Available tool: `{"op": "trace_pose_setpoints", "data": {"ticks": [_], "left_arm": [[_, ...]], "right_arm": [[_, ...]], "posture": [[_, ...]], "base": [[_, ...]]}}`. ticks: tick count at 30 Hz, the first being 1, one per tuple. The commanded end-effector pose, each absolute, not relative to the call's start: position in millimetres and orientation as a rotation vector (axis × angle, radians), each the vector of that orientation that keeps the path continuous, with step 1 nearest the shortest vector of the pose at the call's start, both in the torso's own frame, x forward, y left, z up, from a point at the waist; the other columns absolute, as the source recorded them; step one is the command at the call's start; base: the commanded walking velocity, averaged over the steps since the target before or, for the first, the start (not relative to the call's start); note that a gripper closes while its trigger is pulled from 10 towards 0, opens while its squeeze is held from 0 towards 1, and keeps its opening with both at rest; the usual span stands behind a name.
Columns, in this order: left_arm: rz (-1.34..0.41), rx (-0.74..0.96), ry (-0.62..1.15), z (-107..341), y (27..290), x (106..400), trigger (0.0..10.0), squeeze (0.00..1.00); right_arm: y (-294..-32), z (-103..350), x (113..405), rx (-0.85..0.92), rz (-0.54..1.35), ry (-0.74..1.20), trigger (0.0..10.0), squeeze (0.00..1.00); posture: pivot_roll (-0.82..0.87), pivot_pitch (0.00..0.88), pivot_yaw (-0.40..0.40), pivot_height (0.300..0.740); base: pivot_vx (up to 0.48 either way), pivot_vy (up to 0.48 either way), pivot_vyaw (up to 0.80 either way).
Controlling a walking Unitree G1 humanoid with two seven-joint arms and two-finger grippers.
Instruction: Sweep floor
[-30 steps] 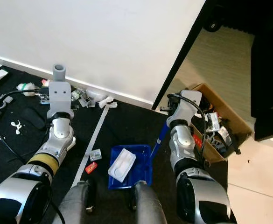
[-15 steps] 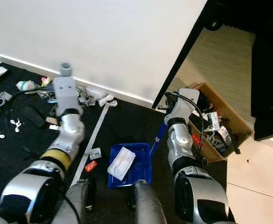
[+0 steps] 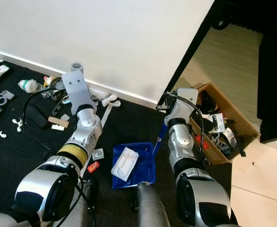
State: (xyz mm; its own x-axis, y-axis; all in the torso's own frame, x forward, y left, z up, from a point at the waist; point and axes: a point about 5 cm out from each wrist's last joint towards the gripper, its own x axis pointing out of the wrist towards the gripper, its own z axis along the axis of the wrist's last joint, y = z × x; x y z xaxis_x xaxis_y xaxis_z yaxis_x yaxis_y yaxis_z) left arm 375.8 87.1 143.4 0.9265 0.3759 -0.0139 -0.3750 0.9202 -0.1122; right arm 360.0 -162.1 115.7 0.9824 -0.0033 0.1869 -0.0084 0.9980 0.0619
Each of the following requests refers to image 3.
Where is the small white grey sachet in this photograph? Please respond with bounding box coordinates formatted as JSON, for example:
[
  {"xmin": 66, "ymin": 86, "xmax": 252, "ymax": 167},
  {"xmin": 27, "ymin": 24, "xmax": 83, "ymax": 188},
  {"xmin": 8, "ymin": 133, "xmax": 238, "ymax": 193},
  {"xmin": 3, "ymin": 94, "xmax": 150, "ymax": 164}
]
[{"xmin": 92, "ymin": 149, "xmax": 105, "ymax": 160}]

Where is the grey right robot leg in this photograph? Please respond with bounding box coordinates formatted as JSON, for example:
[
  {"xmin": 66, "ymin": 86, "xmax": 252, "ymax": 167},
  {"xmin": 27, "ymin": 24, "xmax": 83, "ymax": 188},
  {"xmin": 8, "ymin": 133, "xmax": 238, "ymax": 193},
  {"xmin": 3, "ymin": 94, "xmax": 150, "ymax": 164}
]
[{"xmin": 134, "ymin": 182, "xmax": 172, "ymax": 227}]

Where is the brown cardboard box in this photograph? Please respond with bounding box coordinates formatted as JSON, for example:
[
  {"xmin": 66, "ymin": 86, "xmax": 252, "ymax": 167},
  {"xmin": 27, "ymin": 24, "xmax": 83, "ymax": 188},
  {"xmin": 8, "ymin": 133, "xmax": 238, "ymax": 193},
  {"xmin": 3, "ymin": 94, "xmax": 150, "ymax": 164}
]
[{"xmin": 188, "ymin": 83, "xmax": 259, "ymax": 165}]

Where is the twisted white paper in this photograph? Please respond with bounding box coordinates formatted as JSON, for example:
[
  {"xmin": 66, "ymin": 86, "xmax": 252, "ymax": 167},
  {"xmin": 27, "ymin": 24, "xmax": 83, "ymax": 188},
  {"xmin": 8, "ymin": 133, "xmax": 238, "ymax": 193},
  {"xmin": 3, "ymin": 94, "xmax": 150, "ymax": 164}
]
[{"xmin": 100, "ymin": 94, "xmax": 122, "ymax": 108}]

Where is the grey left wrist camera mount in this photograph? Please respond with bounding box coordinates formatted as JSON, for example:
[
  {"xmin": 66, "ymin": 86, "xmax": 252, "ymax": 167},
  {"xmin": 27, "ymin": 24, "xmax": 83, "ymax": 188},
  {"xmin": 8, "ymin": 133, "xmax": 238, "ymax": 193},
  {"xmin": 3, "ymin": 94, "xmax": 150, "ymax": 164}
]
[{"xmin": 63, "ymin": 71, "xmax": 96, "ymax": 114}]

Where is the white blister pack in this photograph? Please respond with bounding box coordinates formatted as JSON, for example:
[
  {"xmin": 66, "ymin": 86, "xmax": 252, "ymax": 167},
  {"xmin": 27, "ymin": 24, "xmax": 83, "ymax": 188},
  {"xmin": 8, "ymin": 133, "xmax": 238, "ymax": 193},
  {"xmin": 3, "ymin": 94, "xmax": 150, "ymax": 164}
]
[{"xmin": 111, "ymin": 147, "xmax": 140, "ymax": 182}]

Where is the black wheeled machine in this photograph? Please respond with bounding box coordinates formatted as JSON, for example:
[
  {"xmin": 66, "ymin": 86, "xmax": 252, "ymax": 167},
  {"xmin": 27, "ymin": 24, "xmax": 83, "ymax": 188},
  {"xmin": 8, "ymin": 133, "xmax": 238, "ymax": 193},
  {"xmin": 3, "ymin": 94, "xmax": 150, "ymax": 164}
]
[{"xmin": 213, "ymin": 14, "xmax": 233, "ymax": 31}]

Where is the white plastic bag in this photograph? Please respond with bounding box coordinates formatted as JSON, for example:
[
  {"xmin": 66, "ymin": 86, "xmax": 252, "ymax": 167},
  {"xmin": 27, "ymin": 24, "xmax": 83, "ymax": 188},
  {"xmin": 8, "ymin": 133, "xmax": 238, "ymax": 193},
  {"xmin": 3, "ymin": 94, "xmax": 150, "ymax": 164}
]
[{"xmin": 92, "ymin": 87, "xmax": 113, "ymax": 100}]

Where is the black door leaf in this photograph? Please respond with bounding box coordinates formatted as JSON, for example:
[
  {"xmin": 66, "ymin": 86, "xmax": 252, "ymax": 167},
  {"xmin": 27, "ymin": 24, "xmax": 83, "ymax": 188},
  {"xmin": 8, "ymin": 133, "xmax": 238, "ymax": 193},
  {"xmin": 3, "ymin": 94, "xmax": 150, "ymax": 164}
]
[{"xmin": 257, "ymin": 0, "xmax": 277, "ymax": 145}]

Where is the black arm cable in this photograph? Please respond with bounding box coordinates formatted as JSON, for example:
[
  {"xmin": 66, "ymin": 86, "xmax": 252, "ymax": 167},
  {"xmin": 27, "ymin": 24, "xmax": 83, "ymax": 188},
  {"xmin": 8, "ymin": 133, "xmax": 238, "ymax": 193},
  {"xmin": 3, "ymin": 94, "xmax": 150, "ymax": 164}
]
[
  {"xmin": 22, "ymin": 85, "xmax": 65, "ymax": 156},
  {"xmin": 164, "ymin": 91, "xmax": 206, "ymax": 166}
]

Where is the small red packet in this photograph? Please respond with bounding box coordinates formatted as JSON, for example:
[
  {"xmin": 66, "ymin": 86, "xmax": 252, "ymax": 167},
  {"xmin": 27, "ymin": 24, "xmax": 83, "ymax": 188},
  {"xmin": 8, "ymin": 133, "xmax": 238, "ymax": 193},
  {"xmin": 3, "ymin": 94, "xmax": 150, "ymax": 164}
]
[{"xmin": 88, "ymin": 162, "xmax": 101, "ymax": 173}]

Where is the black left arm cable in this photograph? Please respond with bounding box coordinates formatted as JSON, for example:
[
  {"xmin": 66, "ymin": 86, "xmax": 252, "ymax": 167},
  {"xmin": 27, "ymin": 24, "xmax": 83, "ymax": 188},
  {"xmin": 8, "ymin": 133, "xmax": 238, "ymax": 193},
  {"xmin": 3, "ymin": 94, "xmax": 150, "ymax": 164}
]
[{"xmin": 22, "ymin": 85, "xmax": 65, "ymax": 156}]

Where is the small wooden block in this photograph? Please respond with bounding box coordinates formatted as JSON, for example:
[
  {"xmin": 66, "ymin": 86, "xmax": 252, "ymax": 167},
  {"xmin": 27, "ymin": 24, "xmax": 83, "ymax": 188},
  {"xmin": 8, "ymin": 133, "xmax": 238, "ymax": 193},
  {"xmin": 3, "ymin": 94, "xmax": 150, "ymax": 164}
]
[{"xmin": 47, "ymin": 116, "xmax": 70, "ymax": 128}]

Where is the white bottle with green band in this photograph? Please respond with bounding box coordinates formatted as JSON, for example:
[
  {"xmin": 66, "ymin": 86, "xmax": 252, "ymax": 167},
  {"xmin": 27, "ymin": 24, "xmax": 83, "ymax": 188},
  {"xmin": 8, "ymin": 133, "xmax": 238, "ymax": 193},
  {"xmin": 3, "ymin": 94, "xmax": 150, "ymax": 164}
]
[{"xmin": 18, "ymin": 79, "xmax": 40, "ymax": 94}]

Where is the black flat pouch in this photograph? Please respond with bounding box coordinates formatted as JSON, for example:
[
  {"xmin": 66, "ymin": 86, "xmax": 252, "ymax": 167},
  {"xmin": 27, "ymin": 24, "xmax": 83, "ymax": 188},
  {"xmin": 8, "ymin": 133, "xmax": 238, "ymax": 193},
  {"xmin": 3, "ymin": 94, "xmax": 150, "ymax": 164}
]
[{"xmin": 25, "ymin": 104, "xmax": 48, "ymax": 127}]

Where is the blue long-handled dustpan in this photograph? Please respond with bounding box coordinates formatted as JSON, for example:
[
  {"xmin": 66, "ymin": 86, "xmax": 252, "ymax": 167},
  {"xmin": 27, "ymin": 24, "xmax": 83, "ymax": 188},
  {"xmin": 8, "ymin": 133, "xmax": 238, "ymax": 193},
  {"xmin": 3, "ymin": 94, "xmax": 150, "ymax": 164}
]
[{"xmin": 112, "ymin": 123, "xmax": 168, "ymax": 190}]

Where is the small grey block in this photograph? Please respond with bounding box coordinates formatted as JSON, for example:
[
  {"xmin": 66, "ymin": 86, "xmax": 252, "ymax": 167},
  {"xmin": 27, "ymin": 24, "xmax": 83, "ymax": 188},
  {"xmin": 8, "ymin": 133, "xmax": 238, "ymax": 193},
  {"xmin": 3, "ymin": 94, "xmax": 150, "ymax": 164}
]
[{"xmin": 0, "ymin": 90, "xmax": 16, "ymax": 99}]

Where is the black door jamb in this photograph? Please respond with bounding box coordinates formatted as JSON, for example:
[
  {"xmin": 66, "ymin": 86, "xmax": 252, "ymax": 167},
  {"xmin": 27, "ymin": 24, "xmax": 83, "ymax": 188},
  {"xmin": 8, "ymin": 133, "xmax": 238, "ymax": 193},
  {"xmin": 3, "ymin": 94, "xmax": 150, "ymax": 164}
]
[{"xmin": 156, "ymin": 0, "xmax": 228, "ymax": 107}]

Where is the crushed dark plastic bottle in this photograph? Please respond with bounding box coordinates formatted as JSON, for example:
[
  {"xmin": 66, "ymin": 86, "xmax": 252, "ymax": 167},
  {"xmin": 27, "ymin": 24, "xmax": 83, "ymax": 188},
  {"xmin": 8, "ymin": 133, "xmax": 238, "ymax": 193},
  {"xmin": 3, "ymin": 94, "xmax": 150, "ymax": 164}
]
[{"xmin": 51, "ymin": 78, "xmax": 68, "ymax": 95}]

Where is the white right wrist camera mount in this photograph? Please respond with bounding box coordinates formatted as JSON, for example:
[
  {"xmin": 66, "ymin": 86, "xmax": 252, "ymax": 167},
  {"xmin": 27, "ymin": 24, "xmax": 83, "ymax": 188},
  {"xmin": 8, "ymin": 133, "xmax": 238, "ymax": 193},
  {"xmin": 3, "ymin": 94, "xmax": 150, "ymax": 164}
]
[{"xmin": 169, "ymin": 87, "xmax": 199, "ymax": 122}]

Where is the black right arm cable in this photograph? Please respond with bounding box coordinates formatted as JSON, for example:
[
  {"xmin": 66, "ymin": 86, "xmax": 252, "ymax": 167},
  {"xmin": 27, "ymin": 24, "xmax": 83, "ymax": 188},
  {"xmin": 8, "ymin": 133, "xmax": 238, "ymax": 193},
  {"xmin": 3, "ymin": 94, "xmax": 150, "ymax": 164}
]
[{"xmin": 164, "ymin": 91, "xmax": 206, "ymax": 166}]

